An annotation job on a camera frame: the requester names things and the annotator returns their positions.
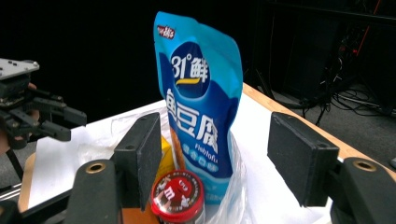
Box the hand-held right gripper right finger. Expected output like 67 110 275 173
266 111 340 208

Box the tangle of black floor cables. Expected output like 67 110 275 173
255 62 396 127

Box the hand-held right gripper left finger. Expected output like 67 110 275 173
113 112 163 212

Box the clear plastic bag with smiley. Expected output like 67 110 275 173
78 105 250 224

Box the aluminium floor rail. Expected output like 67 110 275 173
0 182 23 201

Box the red-lidded jar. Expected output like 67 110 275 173
149 169 206 224

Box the blue snack pouch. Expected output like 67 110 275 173
153 11 244 206

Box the left hand-held gripper cable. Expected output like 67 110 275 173
5 148 24 183

